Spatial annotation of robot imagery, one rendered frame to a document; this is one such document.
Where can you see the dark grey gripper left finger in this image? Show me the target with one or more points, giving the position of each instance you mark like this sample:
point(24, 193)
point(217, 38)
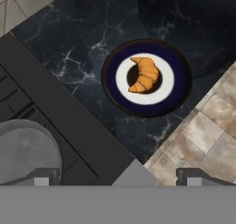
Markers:
point(46, 174)

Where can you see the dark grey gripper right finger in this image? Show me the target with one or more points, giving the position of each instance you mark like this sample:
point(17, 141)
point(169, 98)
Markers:
point(190, 174)

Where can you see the orange croissant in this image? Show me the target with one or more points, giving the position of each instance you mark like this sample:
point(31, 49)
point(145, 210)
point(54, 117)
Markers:
point(145, 74)

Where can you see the grey rounded dome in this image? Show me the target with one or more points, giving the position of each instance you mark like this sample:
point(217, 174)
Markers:
point(24, 147)

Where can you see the dark grey cupboard run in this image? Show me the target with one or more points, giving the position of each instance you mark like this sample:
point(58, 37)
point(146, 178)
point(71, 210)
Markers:
point(46, 92)

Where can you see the blue and white plate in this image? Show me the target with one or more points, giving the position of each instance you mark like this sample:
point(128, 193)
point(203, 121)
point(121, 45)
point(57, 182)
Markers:
point(123, 80)

